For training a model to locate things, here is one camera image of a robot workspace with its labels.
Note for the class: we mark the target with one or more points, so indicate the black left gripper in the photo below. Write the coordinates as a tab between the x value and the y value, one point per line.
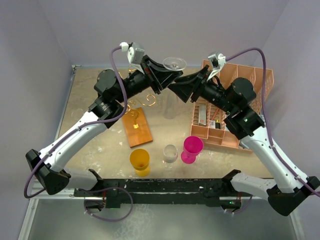
158	77

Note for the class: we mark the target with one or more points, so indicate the peach plastic file organizer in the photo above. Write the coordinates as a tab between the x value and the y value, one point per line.
228	102

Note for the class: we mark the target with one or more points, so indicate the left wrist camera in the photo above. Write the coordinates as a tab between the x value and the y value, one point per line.
134	52

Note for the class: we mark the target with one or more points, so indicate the wooden rack base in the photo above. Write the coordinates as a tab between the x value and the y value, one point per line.
136	128

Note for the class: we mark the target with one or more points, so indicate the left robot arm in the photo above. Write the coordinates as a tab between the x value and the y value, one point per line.
47	165

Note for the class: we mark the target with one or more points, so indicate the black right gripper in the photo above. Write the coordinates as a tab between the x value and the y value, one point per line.
186	85

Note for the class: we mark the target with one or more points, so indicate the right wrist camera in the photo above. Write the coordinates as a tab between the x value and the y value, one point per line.
217	61

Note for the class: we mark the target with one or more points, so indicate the yellow plastic goblet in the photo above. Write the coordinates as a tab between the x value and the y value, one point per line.
140	161

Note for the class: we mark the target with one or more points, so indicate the clear wine glass front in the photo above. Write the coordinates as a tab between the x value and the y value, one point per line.
170	155

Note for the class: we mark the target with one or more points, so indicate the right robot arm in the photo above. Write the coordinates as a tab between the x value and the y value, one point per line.
289	186

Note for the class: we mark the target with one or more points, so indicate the clear wine glass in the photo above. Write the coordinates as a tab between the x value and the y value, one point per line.
170	155
170	105

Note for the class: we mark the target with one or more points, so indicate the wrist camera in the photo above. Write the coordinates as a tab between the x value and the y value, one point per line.
134	52
217	61

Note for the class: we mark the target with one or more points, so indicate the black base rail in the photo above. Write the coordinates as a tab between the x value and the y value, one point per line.
211	192

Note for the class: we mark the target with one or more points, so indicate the magenta plastic goblet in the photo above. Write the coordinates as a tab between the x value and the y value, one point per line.
192	146

